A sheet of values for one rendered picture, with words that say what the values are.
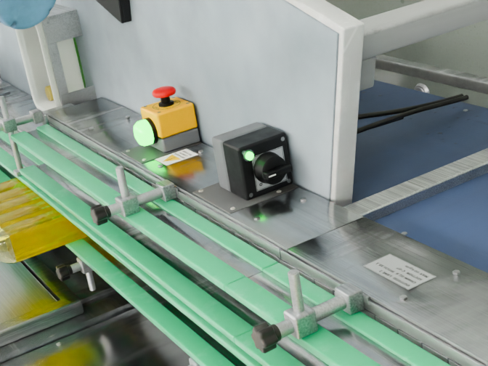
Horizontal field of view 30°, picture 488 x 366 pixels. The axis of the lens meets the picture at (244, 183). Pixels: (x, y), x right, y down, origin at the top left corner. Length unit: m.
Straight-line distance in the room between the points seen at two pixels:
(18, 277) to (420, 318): 1.09
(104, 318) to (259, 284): 0.66
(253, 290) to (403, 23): 0.41
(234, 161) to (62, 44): 0.77
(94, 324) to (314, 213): 0.64
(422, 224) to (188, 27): 0.52
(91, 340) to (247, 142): 0.56
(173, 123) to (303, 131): 0.33
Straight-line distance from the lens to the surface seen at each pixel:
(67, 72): 1.96
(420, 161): 1.39
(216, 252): 1.19
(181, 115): 1.52
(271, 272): 1.11
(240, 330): 1.15
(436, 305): 0.98
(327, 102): 1.18
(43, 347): 1.68
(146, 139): 1.52
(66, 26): 1.95
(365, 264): 1.06
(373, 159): 1.42
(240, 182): 1.27
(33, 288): 1.82
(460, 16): 1.31
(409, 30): 1.25
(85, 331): 1.70
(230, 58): 1.38
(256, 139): 1.27
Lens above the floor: 1.37
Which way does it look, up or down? 25 degrees down
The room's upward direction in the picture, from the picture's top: 110 degrees counter-clockwise
